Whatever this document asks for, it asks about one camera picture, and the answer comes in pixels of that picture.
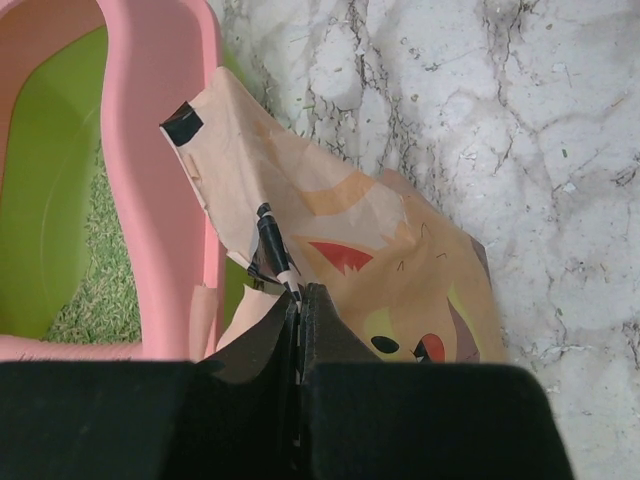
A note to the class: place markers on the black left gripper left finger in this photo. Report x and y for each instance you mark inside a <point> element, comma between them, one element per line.
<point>222,418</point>

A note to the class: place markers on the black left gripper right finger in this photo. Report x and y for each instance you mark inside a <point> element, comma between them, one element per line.
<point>363,418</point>

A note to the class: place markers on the pink cat litter bag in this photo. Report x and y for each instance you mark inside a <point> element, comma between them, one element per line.
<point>410,284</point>

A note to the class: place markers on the pink green litter box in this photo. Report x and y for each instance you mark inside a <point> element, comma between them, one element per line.
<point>79,74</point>

